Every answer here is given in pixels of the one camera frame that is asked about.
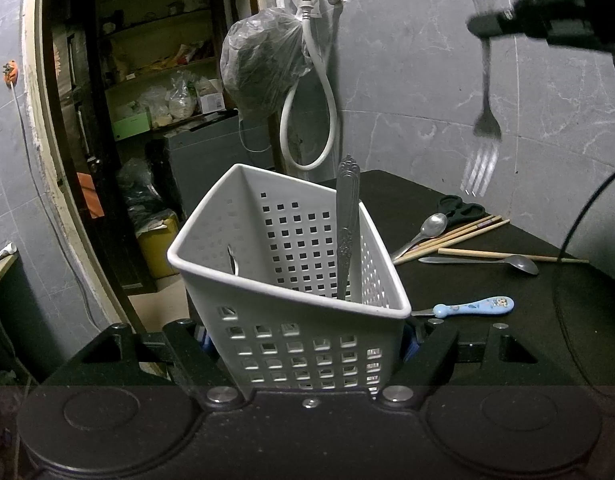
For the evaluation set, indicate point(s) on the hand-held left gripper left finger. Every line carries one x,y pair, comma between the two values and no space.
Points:
187,350

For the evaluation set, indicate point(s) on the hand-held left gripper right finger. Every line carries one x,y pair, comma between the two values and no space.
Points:
412,350

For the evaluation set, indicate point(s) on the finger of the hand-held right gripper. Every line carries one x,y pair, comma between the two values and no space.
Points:
517,15

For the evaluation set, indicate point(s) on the white perforated utensil basket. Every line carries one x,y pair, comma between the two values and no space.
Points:
202,295

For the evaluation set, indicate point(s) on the steel fork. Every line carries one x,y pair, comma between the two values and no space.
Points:
486,85

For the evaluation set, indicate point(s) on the small steel spoon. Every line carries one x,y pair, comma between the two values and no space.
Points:
435,225

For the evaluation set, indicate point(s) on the purple-banded wooden chopstick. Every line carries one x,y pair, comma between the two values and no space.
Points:
462,230
482,230

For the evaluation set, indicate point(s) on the yellow plastic container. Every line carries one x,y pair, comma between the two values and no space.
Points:
160,252

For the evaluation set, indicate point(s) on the black plastic bag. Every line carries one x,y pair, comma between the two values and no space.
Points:
142,190

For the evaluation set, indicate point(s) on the orange sheet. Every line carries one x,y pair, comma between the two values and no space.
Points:
87,195

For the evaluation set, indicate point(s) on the grey cabinet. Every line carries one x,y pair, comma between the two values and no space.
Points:
207,155

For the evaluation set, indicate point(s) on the white tube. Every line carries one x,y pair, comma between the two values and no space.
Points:
2,252

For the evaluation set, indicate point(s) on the green box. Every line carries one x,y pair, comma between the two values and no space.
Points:
132,125

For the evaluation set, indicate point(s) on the white carton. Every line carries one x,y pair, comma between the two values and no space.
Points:
210,101

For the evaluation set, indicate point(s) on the pile of white plastic bags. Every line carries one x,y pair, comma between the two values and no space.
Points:
172,97

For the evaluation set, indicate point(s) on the clear bag with dark contents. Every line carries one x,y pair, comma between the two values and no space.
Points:
262,60

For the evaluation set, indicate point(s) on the dark wooden door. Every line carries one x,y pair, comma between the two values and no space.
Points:
72,110

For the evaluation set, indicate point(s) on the storage shelf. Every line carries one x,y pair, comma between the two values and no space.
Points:
152,20

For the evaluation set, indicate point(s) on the wooden door frame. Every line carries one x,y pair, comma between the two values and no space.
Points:
37,110

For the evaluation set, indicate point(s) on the orange wall hook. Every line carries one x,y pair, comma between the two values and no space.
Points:
9,71

